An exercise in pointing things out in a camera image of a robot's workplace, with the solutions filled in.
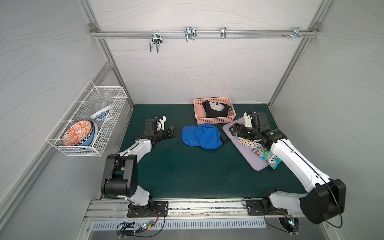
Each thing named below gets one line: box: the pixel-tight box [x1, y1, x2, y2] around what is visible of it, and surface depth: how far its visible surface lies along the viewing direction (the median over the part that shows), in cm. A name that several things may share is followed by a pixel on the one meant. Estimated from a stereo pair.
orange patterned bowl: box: [62, 120, 92, 146], surface depth 61 cm
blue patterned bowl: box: [89, 104, 113, 121], surface depth 65 cm
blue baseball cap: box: [181, 123, 222, 150], surface depth 97 cm
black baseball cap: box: [202, 100, 230, 118], surface depth 113 cm
